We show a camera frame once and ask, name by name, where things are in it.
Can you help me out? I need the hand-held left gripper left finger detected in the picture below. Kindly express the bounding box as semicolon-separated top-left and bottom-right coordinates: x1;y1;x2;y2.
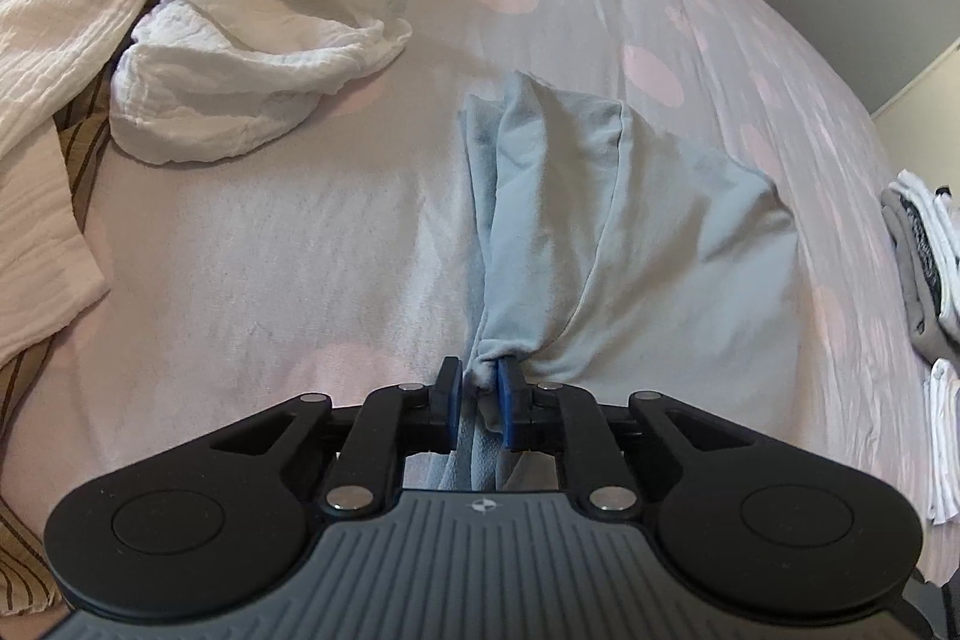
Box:
212;356;464;521

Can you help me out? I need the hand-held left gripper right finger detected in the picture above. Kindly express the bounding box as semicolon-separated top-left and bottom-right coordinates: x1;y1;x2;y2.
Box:
495;357;752;521

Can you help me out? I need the grey-blue shirt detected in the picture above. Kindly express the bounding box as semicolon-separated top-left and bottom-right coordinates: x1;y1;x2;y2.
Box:
431;70;800;498

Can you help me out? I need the polka dot bed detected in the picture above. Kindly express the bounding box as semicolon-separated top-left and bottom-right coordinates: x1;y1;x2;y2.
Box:
0;0;960;640

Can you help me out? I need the folded grey garment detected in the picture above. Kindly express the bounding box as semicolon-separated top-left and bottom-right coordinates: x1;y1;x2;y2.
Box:
881;182;960;365

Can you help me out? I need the folded white cloth pile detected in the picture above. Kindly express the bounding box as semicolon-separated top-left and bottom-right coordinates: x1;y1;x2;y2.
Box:
922;359;960;526

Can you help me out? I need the folded black white patterned garment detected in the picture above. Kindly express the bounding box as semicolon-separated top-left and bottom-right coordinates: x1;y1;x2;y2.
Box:
900;194;947;305

